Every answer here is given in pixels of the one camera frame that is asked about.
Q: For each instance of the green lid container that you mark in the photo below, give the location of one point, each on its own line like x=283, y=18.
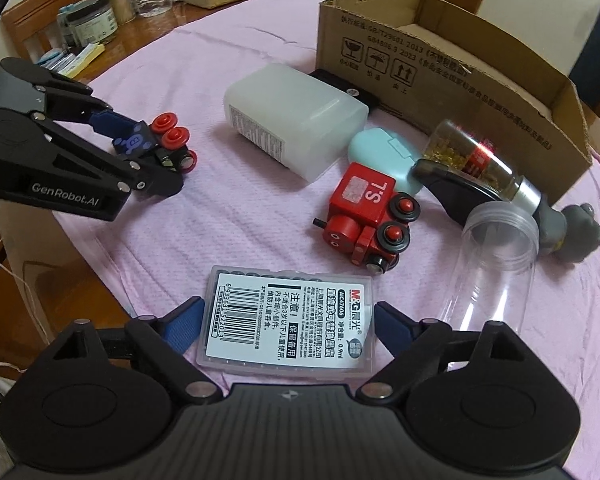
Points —
x=123, y=10

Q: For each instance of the bottle of yellow capsules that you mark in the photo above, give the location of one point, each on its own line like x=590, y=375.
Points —
x=456, y=148

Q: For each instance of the translucent white plastic box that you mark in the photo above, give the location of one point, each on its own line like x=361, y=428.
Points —
x=304, y=123

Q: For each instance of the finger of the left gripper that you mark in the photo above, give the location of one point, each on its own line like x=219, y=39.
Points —
x=80, y=172
x=68, y=100

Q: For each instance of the wooden chair at left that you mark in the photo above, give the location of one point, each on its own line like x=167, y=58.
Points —
x=31, y=26

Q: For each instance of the blue toy train car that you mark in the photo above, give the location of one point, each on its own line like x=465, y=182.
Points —
x=162, y=141

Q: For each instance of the small paper packets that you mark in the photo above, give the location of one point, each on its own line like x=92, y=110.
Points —
x=69, y=64

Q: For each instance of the clear plastic jar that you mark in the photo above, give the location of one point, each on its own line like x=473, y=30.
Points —
x=494, y=270

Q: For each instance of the grey cat figurine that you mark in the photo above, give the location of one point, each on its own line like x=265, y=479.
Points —
x=570, y=235

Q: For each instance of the black digital pocket scale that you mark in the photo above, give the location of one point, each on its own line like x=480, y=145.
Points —
x=356, y=92

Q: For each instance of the red toy train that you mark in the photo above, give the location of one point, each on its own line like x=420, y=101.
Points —
x=368, y=219

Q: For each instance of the cardboard box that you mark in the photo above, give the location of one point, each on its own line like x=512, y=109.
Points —
x=428, y=61

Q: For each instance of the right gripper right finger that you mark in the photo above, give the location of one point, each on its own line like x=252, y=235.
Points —
x=420, y=350

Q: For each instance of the black lid plastic jar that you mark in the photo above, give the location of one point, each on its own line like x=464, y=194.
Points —
x=86, y=22

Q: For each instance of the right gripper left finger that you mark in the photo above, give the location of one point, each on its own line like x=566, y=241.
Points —
x=158, y=346

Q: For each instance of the clear refill case with label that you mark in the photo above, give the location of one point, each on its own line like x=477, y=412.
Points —
x=287, y=324

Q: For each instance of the mint green earbud case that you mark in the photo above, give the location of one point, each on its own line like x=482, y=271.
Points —
x=388, y=153

